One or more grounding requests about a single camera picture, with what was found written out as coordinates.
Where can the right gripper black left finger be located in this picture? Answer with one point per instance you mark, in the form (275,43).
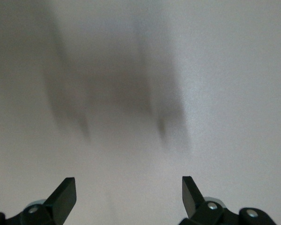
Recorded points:
(61,201)

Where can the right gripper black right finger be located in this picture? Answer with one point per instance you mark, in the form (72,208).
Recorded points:
(192,201)

